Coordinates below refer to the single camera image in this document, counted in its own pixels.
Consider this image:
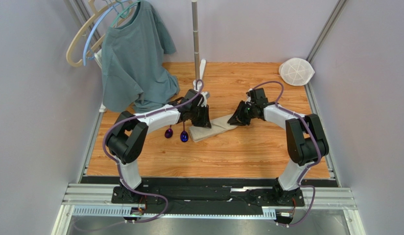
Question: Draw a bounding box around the aluminium frame rail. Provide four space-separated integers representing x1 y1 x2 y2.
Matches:
52 178 365 235

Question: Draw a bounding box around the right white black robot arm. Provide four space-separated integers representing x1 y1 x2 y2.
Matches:
227 88 329 205

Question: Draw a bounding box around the green plastic hanger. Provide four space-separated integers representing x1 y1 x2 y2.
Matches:
110 0 141 27

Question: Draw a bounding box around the teal green t-shirt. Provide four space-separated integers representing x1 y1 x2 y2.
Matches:
101 0 180 113

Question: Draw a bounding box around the white plastic mesh basket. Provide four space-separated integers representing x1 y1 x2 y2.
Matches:
279 57 315 86

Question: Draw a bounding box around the blue plastic hanger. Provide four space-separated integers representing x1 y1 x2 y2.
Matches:
80 0 135 66

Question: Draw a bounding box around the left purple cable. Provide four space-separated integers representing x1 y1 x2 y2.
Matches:
102 79 205 224

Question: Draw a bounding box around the blue purple spoon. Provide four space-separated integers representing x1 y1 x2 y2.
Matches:
180 121 189 142

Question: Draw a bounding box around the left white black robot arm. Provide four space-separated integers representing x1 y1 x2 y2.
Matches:
102 89 211 195

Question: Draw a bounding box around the beige cloth napkin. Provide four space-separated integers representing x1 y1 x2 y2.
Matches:
189 115 237 142

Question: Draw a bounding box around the white rack base foot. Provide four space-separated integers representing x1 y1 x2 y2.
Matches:
193 59 210 107

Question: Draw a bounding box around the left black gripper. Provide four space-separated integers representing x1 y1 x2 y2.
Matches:
190 104 212 129

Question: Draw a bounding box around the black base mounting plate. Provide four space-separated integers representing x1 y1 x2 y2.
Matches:
111 177 305 215

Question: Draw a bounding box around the metal garment rack pole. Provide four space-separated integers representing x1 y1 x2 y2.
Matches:
191 0 200 81

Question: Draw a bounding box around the beige wooden hanger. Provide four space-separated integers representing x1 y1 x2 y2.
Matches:
65 0 137 68

